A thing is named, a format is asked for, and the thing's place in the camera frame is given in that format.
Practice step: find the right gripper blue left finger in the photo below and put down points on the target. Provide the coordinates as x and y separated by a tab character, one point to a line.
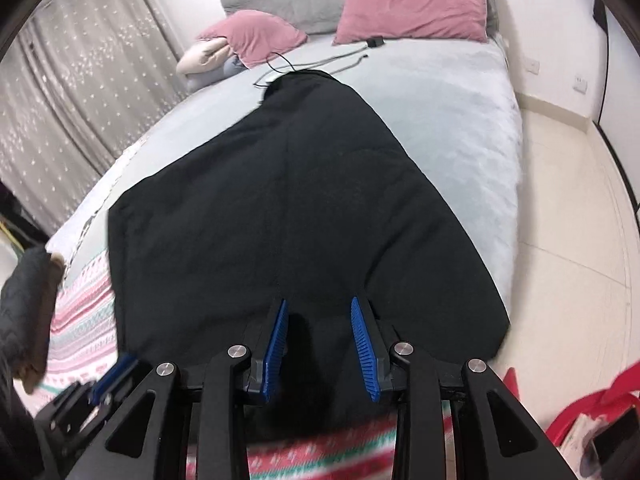
274	353

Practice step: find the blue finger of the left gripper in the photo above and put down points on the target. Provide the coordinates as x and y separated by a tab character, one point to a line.
124	365

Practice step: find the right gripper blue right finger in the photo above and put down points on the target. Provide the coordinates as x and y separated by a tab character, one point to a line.
365	351

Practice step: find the black button-up coat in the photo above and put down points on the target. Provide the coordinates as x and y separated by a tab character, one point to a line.
309	199

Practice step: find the hanging dark clothes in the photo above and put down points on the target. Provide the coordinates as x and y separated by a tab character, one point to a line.
19	224

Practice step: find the folded brown jacket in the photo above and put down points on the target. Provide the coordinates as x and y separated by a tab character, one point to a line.
35	370

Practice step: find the folded black puffer jacket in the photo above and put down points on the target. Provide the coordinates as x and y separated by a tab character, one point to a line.
20	300

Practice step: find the white fringed throw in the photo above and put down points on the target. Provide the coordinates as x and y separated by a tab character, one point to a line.
83	235

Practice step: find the grey bed sheet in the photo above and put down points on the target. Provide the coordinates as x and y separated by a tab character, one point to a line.
449	103

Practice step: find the folded grey-blue blanket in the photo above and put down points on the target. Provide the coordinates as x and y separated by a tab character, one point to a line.
230	68

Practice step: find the grey dotted curtain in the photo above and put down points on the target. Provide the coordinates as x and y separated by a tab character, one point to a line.
81	81

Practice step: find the pink pillow on bedding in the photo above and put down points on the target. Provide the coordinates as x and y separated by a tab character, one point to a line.
256	37

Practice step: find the pink pillow near headboard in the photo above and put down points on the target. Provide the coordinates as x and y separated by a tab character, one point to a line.
412	19

